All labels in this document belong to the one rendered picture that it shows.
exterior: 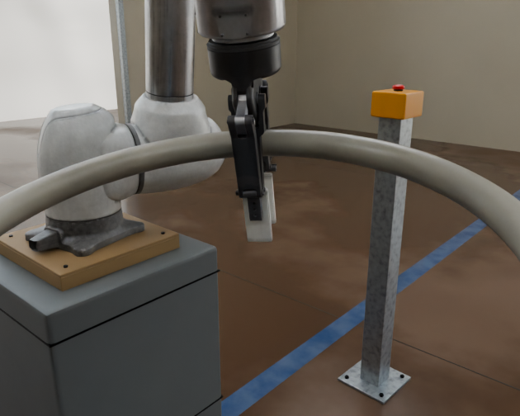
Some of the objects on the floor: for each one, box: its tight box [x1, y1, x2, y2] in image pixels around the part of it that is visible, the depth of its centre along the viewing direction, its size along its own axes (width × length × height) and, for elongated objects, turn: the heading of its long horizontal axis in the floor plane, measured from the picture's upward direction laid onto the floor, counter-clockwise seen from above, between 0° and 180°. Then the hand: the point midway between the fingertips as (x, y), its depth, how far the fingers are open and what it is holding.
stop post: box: [338, 89, 424, 404], centre depth 178 cm, size 20×20×109 cm
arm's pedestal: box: [0, 229, 223, 416], centre depth 124 cm, size 50×50×80 cm
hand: (259, 208), depth 62 cm, fingers closed on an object, 3 cm apart
